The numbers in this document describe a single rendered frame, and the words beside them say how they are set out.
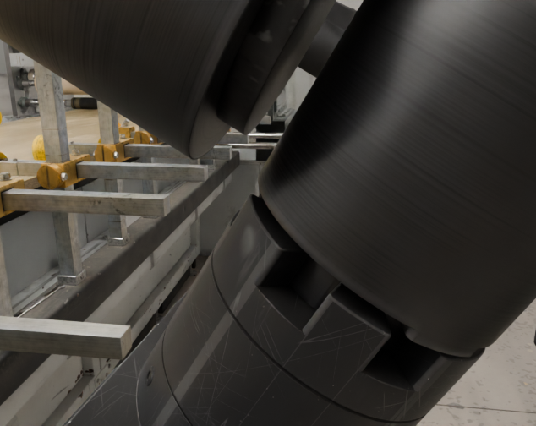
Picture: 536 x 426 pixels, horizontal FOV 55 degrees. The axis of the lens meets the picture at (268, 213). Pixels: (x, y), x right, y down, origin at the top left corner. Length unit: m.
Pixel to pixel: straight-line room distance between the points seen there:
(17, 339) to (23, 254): 0.74
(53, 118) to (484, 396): 1.71
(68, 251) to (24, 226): 0.27
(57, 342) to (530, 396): 1.81
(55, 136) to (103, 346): 0.57
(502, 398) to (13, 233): 1.70
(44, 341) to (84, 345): 0.05
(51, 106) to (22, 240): 0.43
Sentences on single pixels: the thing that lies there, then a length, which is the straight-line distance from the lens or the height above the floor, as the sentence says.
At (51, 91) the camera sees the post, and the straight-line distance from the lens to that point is 1.11.
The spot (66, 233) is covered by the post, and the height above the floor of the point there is 0.82.
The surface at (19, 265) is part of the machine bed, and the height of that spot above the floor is 0.68.
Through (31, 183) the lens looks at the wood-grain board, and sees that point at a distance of 1.35.
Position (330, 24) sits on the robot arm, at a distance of 0.52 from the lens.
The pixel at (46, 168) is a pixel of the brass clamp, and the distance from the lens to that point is 1.11.
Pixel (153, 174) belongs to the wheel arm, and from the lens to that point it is 1.10.
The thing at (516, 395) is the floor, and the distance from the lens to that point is 2.18.
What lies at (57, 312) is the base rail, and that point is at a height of 0.70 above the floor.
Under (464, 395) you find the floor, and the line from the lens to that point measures 2.11.
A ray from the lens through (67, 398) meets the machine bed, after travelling 1.80.
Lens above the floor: 1.17
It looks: 17 degrees down
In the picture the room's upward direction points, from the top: straight up
